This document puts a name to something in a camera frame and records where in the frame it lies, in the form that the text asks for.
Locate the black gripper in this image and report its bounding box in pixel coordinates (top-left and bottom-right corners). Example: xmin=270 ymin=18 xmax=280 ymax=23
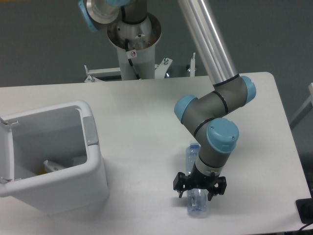
xmin=173 ymin=164 xmax=227 ymax=201

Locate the clear plastic water bottle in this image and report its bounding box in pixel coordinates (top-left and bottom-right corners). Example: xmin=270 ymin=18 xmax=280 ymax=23
xmin=185 ymin=141 xmax=207 ymax=216

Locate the white plastic wrapper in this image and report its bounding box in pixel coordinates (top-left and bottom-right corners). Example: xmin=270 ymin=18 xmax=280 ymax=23
xmin=43 ymin=160 xmax=66 ymax=173

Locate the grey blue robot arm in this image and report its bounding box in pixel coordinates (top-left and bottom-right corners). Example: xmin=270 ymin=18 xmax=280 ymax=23
xmin=78 ymin=0 xmax=256 ymax=199

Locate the white plastic trash can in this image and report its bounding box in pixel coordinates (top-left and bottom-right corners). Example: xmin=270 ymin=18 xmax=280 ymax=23
xmin=0 ymin=100 xmax=109 ymax=214

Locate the black device at edge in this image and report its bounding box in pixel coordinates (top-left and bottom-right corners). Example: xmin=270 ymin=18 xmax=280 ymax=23
xmin=295 ymin=198 xmax=313 ymax=224

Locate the white frame leg right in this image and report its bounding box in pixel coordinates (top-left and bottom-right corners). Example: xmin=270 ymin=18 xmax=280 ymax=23
xmin=289 ymin=83 xmax=313 ymax=130

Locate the white metal mounting frame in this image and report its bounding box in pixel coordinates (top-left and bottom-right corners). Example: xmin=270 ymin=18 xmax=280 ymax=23
xmin=84 ymin=52 xmax=197 ymax=83

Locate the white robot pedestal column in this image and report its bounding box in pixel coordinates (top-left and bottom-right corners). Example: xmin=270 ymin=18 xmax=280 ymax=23
xmin=107 ymin=13 xmax=161 ymax=66

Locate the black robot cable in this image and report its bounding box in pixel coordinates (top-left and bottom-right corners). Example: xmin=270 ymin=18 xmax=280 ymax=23
xmin=124 ymin=38 xmax=142 ymax=80

